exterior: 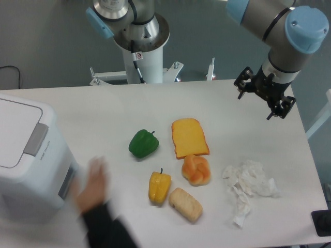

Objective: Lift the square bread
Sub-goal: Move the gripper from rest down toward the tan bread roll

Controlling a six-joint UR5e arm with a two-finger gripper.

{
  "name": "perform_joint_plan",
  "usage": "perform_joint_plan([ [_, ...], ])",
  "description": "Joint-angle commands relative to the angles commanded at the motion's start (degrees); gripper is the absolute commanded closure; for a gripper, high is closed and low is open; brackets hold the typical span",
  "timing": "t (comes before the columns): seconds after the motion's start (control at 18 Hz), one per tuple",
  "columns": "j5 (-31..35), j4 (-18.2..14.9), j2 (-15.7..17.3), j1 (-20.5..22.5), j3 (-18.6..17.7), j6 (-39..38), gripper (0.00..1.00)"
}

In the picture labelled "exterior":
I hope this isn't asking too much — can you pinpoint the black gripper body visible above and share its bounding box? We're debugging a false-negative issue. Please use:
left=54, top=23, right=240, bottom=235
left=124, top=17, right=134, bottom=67
left=250, top=65, right=288, bottom=102

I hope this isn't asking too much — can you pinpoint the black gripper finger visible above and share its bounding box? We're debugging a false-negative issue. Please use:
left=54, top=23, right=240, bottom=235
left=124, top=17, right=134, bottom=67
left=234, top=67, right=254, bottom=99
left=266, top=96, right=296, bottom=120

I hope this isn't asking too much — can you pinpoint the pale rectangular bread loaf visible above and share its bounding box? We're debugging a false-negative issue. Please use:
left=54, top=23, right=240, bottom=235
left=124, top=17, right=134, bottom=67
left=169, top=188, right=203, bottom=223

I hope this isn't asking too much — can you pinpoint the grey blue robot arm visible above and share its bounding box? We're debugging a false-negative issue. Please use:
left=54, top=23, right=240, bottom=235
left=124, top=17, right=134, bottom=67
left=86, top=1, right=329, bottom=118

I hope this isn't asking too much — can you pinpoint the black sleeved forearm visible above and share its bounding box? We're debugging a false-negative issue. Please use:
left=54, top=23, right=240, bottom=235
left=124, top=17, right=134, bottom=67
left=81, top=203, right=137, bottom=247

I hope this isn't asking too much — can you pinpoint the square toast bread slice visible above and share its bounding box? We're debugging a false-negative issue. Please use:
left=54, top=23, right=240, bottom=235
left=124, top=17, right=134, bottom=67
left=171, top=118, right=210, bottom=159

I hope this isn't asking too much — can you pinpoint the knotted orange bread roll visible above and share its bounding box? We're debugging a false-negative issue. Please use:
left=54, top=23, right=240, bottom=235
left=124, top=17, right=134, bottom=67
left=182, top=154, right=211, bottom=186

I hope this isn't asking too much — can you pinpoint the blurred human hand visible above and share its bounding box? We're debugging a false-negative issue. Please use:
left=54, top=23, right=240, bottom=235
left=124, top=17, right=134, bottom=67
left=71, top=157, right=107, bottom=213

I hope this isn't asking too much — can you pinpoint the crumpled white tissue paper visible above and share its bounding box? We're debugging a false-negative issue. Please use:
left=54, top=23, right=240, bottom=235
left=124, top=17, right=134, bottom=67
left=222, top=160, right=280, bottom=228

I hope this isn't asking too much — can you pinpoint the black device at edge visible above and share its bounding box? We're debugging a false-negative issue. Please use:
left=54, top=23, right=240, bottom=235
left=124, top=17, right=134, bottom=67
left=311, top=209, right=331, bottom=237

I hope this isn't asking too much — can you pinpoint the green bell pepper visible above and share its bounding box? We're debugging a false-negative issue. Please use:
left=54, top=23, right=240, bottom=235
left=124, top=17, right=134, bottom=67
left=128, top=129, right=159, bottom=159

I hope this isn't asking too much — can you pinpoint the yellow bell pepper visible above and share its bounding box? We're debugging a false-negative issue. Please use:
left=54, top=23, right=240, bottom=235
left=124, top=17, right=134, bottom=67
left=148, top=168, right=172, bottom=205

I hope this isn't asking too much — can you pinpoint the white trash bin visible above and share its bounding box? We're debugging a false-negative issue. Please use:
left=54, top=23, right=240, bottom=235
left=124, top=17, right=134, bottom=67
left=1, top=94, right=78, bottom=222

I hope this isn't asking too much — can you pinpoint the white frame right edge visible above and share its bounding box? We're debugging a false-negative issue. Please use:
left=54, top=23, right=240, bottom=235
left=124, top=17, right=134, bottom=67
left=306, top=89, right=330, bottom=139

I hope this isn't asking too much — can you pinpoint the white metal frame base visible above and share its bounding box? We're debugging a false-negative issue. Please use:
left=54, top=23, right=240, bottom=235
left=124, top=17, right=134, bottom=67
left=89, top=57, right=218, bottom=86

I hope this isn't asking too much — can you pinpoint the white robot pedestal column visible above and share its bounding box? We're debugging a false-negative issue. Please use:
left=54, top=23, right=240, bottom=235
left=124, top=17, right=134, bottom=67
left=114, top=13, right=170, bottom=73

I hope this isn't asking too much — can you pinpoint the black floor cable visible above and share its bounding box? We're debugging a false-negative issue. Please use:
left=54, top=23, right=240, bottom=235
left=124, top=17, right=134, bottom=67
left=0, top=65, right=21, bottom=90

